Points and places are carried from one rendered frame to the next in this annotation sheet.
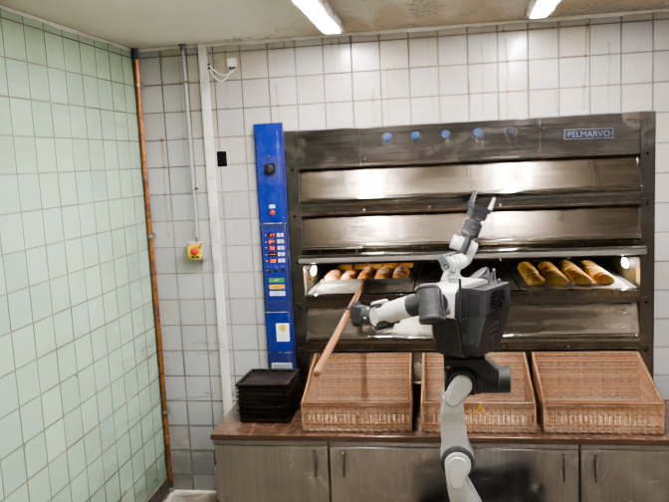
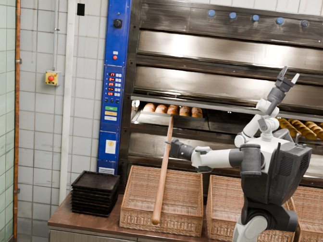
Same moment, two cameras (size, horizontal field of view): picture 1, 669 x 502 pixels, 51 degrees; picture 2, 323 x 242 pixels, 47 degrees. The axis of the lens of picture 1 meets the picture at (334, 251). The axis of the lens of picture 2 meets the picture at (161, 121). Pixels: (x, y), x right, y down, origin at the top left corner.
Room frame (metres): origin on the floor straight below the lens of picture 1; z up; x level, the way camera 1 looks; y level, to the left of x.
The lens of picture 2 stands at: (1.19, 0.24, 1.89)
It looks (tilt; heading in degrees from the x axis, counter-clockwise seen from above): 14 degrees down; 354
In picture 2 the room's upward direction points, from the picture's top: 6 degrees clockwise
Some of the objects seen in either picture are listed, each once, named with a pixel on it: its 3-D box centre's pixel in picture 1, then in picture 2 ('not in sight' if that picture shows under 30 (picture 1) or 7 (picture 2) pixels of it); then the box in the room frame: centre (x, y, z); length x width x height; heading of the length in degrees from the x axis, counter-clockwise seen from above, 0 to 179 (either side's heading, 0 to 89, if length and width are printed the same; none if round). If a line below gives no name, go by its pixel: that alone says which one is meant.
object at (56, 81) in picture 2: (197, 250); (53, 78); (4.00, 0.78, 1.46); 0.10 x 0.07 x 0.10; 81
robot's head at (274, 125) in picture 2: (454, 265); (268, 127); (2.99, -0.51, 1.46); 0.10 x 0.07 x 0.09; 137
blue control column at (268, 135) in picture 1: (310, 284); (129, 109); (4.89, 0.18, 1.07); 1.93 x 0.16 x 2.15; 171
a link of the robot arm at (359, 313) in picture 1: (363, 315); (180, 150); (3.34, -0.13, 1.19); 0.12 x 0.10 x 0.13; 47
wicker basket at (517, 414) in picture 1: (475, 389); (247, 209); (3.55, -0.70, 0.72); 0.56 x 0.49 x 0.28; 81
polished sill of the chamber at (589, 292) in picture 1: (466, 295); (247, 138); (3.84, -0.71, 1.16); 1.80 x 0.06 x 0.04; 81
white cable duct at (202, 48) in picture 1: (216, 251); (68, 80); (4.01, 0.67, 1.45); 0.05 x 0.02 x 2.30; 81
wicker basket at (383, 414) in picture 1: (359, 389); (163, 198); (3.64, -0.10, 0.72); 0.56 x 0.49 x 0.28; 82
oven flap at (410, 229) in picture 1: (464, 227); (256, 90); (3.81, -0.71, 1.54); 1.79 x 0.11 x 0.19; 81
